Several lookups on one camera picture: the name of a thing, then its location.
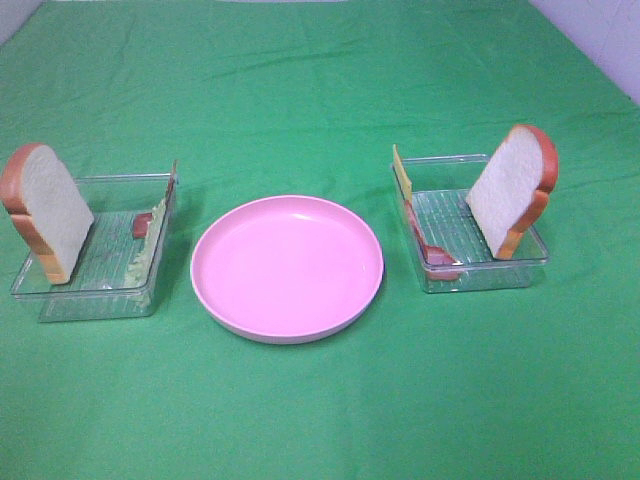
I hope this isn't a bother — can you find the right clear plastic container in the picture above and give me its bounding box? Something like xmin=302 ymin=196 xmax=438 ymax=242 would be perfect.
xmin=391 ymin=154 xmax=549 ymax=293

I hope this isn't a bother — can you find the yellow cheese slice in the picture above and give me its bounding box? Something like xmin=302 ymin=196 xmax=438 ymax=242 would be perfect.
xmin=392 ymin=144 xmax=412 ymax=204

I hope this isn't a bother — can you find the pink round plate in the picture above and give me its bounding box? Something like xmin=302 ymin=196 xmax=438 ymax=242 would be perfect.
xmin=190 ymin=195 xmax=384 ymax=344

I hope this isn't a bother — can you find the clear plastic container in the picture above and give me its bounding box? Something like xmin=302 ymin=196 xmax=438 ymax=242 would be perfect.
xmin=10 ymin=173 xmax=178 ymax=323
xmin=391 ymin=154 xmax=549 ymax=293

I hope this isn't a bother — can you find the green lettuce leaf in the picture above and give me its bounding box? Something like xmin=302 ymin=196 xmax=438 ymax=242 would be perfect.
xmin=123 ymin=213 xmax=166 ymax=316

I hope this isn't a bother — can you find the bread slice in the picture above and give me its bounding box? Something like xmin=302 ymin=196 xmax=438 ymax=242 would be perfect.
xmin=1 ymin=143 xmax=94 ymax=284
xmin=466 ymin=124 xmax=559 ymax=260

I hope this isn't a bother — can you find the green tablecloth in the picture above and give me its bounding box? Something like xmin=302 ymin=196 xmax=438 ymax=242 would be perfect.
xmin=1 ymin=1 xmax=639 ymax=479

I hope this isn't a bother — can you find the bacon strip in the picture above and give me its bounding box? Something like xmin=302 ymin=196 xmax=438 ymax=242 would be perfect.
xmin=404 ymin=200 xmax=460 ymax=281
xmin=132 ymin=160 xmax=178 ymax=239

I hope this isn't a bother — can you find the left clear plastic container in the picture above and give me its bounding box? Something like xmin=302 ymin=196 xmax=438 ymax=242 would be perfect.
xmin=10 ymin=173 xmax=178 ymax=323

